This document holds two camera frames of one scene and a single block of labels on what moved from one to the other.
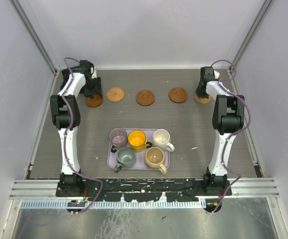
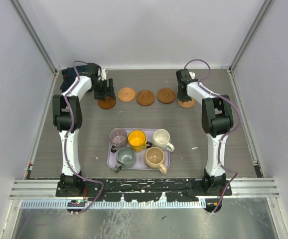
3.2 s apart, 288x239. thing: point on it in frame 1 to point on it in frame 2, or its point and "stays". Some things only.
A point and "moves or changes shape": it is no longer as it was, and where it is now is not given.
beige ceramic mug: x=154 y=159 stays
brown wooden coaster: x=95 y=102 to x=109 y=102
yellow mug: x=137 y=141 stays
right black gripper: x=198 y=93 to x=181 y=98
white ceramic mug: x=161 y=140 stays
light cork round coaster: x=203 y=100 moves or changes shape
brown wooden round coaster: x=178 y=95 moves or changes shape
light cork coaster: x=115 y=94 moves or changes shape
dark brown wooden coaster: x=145 y=97 stays
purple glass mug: x=117 y=137 stays
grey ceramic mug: x=125 y=158 stays
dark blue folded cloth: x=66 y=73 stays
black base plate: x=142 y=189 stays
